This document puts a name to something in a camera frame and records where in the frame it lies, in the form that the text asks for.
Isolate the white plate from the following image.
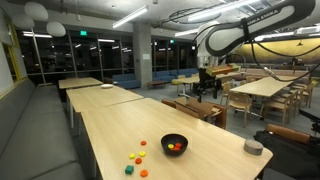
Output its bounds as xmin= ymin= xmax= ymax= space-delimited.
xmin=101 ymin=84 xmax=113 ymax=89

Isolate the wrist camera with wood mount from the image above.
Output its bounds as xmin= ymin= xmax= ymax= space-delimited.
xmin=206 ymin=64 xmax=240 ymax=77

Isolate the wooden table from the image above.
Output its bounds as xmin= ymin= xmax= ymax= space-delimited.
xmin=58 ymin=77 xmax=102 ymax=89
xmin=231 ymin=76 xmax=293 ymax=97
xmin=67 ymin=86 xmax=143 ymax=120

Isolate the wooden chair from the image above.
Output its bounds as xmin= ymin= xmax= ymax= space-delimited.
xmin=227 ymin=91 xmax=252 ymax=127

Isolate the right wooden table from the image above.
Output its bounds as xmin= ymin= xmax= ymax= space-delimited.
xmin=231 ymin=76 xmax=293 ymax=97

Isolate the black bowl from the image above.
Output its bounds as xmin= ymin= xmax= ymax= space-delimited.
xmin=161 ymin=134 xmax=188 ymax=156

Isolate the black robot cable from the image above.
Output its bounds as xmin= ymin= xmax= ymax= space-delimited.
xmin=248 ymin=31 xmax=320 ymax=83

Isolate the green cube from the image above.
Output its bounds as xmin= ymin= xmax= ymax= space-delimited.
xmin=125 ymin=165 xmax=134 ymax=174

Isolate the blue sofa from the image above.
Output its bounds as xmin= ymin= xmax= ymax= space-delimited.
xmin=112 ymin=74 xmax=140 ymax=89

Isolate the grey round speaker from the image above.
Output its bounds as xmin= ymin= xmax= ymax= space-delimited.
xmin=244 ymin=139 xmax=264 ymax=155

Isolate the grey bench seat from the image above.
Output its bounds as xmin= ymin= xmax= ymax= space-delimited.
xmin=0 ymin=79 xmax=85 ymax=180

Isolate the middle wooden table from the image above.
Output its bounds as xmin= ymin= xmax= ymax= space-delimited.
xmin=67 ymin=86 xmax=143 ymax=120

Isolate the brown leather chair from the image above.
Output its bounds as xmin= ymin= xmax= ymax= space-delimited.
xmin=265 ymin=124 xmax=310 ymax=144

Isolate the far wooden table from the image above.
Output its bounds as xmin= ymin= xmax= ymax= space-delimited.
xmin=58 ymin=77 xmax=102 ymax=89

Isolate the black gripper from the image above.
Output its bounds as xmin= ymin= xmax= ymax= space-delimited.
xmin=193 ymin=68 xmax=221 ymax=103

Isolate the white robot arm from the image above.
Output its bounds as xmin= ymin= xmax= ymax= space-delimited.
xmin=193 ymin=0 xmax=316 ymax=101

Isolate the yellow block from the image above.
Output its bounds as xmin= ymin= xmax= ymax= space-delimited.
xmin=129 ymin=153 xmax=135 ymax=159

